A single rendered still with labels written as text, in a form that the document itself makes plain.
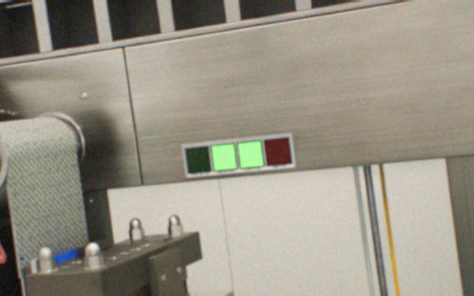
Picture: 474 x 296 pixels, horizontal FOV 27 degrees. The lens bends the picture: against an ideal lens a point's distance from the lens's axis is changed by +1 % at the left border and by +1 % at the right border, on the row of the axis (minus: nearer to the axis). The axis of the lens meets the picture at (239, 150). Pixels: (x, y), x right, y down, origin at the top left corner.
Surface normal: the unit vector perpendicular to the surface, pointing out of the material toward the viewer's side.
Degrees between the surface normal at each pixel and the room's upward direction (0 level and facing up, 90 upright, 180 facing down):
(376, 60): 90
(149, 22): 90
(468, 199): 90
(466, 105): 90
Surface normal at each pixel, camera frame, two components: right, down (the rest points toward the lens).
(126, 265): 0.91, -0.10
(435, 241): -0.40, 0.10
